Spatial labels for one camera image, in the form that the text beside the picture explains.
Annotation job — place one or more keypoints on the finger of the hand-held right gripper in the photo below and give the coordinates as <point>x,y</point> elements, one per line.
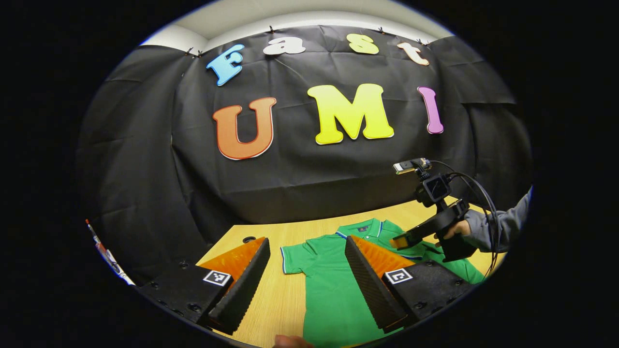
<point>404,240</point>

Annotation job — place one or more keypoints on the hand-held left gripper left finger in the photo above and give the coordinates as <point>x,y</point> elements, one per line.
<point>246,285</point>

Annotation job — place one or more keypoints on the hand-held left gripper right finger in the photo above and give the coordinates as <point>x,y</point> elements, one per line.
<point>368,285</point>

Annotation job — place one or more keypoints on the green T-shirt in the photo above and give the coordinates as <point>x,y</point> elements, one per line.
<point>333,299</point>

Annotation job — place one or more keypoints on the black backdrop cloth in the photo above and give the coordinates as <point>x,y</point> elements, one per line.
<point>290,183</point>

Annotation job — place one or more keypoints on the white red printed strip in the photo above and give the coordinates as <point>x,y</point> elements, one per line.
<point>112,261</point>

